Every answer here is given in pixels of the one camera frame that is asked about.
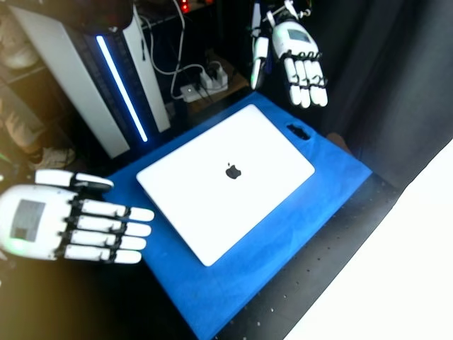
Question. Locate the blue cloth mat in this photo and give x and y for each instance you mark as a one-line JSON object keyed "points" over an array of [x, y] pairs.
{"points": [[219, 294]]}

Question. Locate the white power strip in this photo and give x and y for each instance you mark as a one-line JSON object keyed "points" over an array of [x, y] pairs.
{"points": [[214, 76]]}

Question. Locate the light-coloured shoe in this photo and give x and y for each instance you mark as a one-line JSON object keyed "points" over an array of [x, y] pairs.
{"points": [[16, 49], [53, 157]]}

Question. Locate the white computer tower blue light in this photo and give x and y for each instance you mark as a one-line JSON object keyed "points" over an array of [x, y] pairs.
{"points": [[70, 81]]}

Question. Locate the silver laptop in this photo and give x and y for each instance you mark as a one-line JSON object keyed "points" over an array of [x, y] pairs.
{"points": [[219, 198]]}

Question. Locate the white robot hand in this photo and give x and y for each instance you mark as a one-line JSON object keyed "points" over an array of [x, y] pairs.
{"points": [[32, 219], [295, 42]]}

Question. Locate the white power adapter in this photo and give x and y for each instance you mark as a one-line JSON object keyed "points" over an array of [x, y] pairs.
{"points": [[189, 92]]}

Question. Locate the black curtain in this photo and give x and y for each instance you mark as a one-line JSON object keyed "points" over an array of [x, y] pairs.
{"points": [[389, 71]]}

